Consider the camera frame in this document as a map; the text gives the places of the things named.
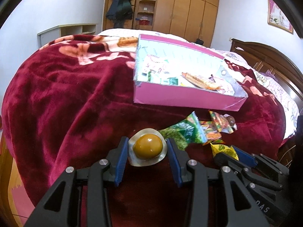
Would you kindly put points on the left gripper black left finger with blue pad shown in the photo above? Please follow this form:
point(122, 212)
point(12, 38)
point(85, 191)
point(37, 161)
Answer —
point(79, 191)

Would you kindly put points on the green pea snack bag barcode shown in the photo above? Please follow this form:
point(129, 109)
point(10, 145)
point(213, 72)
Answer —
point(173, 81)

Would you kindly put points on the framed wedding photo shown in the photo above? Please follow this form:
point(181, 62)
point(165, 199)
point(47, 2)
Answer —
point(277, 18)

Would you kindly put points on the black bag near wardrobe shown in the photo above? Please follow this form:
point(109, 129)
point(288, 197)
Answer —
point(199, 41)

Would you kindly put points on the brown chocolate ball candy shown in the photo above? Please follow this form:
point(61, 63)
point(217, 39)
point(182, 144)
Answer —
point(231, 121)

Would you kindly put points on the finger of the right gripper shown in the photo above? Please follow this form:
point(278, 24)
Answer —
point(224, 159)
point(245, 158)

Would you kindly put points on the wooden wardrobe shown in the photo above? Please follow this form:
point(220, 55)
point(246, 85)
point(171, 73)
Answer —
point(189, 19)

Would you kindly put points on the orange rice cracker packet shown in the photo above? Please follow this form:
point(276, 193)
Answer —
point(201, 82)

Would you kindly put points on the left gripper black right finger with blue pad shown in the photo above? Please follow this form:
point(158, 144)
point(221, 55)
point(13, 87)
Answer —
point(217, 197)

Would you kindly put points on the pink checked bed sheet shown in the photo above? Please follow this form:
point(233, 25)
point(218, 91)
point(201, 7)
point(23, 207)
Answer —
point(290, 108)

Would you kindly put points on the colourful gummy candy packet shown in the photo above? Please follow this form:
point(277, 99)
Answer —
point(221, 122)

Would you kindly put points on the green pea snack bag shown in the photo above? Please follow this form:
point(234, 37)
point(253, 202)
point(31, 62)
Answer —
point(186, 132)

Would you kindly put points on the red pot on shelf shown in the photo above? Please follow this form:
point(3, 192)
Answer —
point(144, 21)

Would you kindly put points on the red floral plush blanket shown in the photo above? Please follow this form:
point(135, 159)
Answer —
point(72, 101)

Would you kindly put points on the pink cardboard box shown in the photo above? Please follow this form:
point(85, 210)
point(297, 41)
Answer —
point(173, 73)

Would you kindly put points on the dark hanging jackets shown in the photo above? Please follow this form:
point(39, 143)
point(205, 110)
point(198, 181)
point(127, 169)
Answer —
point(119, 12)

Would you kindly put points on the white low shelf unit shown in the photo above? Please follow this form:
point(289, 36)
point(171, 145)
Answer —
point(53, 33)

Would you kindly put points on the yellow egg jelly cup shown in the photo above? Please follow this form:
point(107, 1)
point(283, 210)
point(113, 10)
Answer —
point(146, 148)

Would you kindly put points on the dark wooden headboard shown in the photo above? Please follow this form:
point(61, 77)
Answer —
point(264, 58)

